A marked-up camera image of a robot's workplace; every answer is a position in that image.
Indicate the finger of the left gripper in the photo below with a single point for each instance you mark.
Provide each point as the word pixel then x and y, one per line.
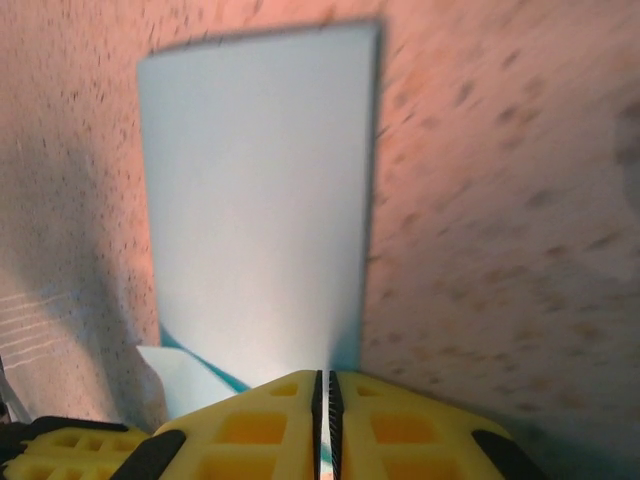
pixel 60 450

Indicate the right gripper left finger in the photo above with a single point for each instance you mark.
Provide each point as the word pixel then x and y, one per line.
pixel 250 430

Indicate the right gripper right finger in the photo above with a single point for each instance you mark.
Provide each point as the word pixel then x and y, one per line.
pixel 400 435

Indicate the light blue paper sheet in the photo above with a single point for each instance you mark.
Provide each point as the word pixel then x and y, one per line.
pixel 260 200

